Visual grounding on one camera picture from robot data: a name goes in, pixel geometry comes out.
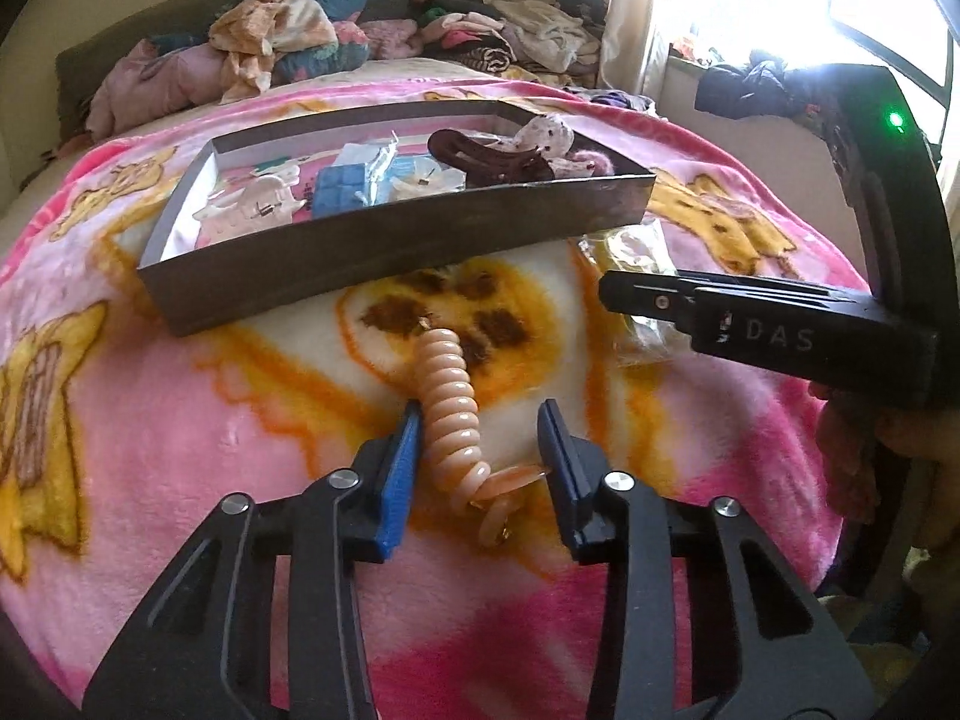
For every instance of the clear hair claw clip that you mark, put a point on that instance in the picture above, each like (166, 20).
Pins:
(247, 202)

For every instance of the small clear earring bag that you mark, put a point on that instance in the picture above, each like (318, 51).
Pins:
(420, 184)

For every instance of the pink printed blanket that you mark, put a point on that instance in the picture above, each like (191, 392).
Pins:
(187, 525)

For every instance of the cream curtain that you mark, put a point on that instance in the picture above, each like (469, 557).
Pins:
(630, 15)

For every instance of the dark cardboard box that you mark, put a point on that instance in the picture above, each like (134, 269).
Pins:
(375, 255)

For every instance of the peach floral cloth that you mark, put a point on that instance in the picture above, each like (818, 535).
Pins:
(262, 37)

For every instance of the pink garment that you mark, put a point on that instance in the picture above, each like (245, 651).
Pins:
(150, 82)

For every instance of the brown hair claw clip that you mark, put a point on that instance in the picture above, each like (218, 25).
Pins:
(480, 161)

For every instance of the dark clothes on sill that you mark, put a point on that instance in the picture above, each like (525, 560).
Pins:
(757, 82)

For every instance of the dark floral pillow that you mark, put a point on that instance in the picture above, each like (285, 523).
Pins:
(337, 0)

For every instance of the pink fluffy cloth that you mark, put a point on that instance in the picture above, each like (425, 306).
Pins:
(390, 37)

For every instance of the pile of clothes on bed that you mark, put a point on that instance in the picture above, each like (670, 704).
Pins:
(97, 60)

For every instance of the person's right hand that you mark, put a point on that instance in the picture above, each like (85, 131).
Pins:
(844, 450)

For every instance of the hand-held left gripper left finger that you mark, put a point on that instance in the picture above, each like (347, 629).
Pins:
(397, 480)

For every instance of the clear plastic jewelry bag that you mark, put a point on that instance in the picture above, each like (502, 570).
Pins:
(637, 251)

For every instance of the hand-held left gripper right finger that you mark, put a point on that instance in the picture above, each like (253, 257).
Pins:
(559, 480)

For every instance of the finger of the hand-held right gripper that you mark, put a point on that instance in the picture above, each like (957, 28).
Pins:
(765, 334)

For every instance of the purple clothes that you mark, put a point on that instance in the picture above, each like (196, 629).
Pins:
(619, 101)

